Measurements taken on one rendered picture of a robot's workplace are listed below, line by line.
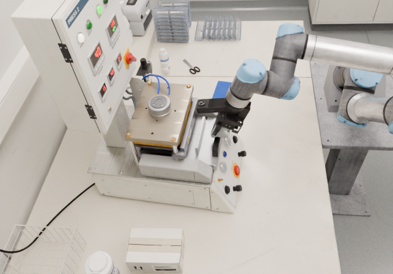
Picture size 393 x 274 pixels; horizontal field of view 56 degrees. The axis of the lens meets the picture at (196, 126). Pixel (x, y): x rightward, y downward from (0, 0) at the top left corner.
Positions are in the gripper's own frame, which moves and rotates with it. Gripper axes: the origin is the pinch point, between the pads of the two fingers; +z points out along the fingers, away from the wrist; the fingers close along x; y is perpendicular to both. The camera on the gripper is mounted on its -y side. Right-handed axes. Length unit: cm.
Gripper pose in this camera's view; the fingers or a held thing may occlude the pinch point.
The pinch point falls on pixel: (211, 133)
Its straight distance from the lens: 132.3
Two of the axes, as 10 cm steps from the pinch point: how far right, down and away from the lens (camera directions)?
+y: 9.5, 3.1, 0.9
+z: -2.6, 5.8, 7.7
